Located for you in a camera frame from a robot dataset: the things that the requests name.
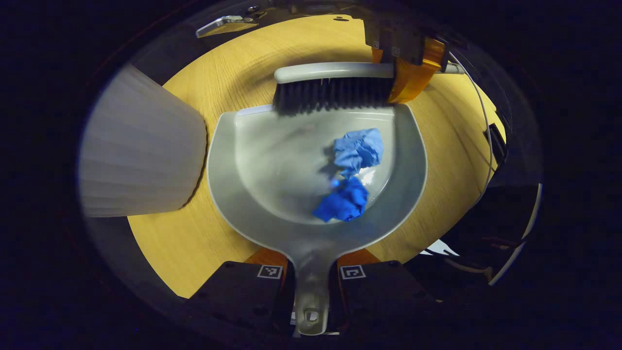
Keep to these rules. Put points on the light blue paper wad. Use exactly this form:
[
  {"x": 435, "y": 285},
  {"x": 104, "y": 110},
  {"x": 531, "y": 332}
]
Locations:
[{"x": 359, "y": 148}]

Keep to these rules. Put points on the silver metal bracket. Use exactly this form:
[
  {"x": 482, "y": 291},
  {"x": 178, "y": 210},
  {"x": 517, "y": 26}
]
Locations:
[{"x": 223, "y": 23}]

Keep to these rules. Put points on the grey plastic dustpan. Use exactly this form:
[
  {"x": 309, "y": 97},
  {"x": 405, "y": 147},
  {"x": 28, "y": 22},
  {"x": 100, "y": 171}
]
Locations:
[{"x": 272, "y": 160}]

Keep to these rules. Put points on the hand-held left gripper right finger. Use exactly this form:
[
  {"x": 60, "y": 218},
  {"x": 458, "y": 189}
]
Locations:
[{"x": 384, "y": 296}]

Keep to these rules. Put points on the small grey broom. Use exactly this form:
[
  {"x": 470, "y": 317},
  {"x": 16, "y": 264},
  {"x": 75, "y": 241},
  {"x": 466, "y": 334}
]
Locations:
[{"x": 330, "y": 72}]

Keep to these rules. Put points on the wooden desktop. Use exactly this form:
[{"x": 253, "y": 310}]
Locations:
[{"x": 165, "y": 243}]

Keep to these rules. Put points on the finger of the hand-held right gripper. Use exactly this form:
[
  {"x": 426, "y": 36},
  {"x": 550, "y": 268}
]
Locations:
[
  {"x": 376, "y": 36},
  {"x": 413, "y": 78}
]

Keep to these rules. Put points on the white plastic garbage bin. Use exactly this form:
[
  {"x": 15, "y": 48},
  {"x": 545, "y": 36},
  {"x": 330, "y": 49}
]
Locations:
[{"x": 141, "y": 146}]

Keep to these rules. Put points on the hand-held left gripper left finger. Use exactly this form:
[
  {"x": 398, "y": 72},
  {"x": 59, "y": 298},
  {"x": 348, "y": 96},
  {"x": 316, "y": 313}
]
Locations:
[{"x": 243, "y": 296}]

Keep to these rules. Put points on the dark blue paper wad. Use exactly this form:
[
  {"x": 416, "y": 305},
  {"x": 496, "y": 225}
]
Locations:
[{"x": 342, "y": 201}]

